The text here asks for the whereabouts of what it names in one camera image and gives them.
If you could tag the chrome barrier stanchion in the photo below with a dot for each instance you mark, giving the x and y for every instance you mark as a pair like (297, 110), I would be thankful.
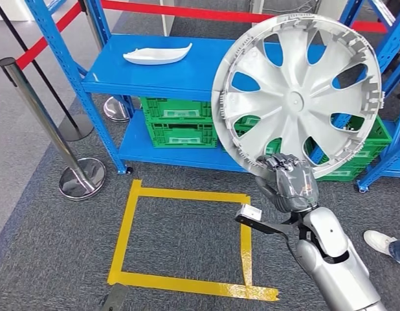
(83, 178)
(115, 109)

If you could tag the red barrier belt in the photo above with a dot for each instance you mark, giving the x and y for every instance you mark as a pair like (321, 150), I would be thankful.
(45, 43)
(187, 11)

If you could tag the person's leg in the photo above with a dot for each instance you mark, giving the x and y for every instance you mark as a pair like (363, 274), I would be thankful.
(378, 241)

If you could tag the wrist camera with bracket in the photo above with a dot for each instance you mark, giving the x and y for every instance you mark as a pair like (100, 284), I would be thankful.
(115, 297)
(248, 212)

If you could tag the black barrier stanchion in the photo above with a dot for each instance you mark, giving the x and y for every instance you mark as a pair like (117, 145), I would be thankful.
(75, 129)

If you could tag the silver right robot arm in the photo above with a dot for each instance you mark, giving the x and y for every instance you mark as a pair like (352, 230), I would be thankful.
(329, 234)

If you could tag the blue metal shelf rack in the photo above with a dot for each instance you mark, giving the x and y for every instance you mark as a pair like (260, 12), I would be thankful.
(155, 77)
(399, 167)

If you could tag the yellow tape square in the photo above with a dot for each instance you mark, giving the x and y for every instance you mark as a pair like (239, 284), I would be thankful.
(187, 196)

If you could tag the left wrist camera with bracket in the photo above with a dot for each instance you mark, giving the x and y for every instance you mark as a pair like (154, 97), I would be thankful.
(115, 297)

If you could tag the white plastic trim part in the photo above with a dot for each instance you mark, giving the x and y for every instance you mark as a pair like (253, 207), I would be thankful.
(158, 55)

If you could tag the grey plastic wheel hubcap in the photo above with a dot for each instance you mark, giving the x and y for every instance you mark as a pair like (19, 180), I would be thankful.
(295, 101)

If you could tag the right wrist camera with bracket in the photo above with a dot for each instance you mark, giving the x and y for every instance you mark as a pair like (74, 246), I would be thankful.
(248, 212)

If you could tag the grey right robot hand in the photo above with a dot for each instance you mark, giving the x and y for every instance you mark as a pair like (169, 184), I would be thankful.
(297, 189)

